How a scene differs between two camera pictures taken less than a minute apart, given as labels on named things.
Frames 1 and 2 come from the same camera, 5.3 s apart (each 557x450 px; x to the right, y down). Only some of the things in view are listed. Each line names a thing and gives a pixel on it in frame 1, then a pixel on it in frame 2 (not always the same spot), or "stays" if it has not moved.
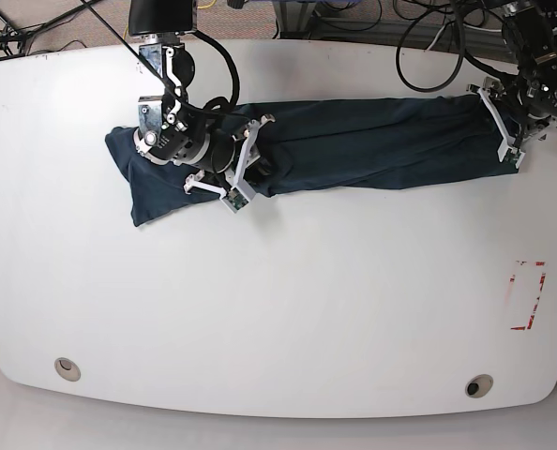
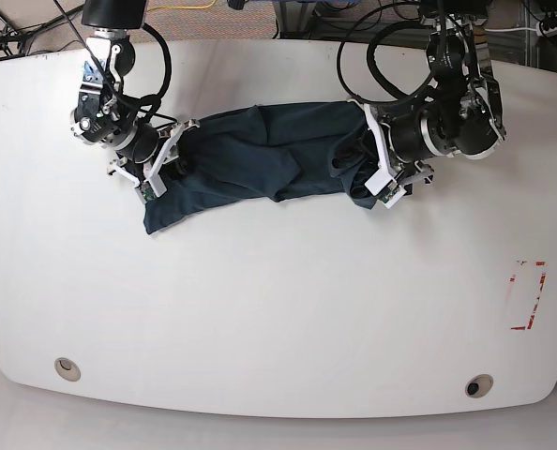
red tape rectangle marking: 531,319 stays
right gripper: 235,155 → 140,143
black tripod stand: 11,40 stays
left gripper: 531,125 → 409,145
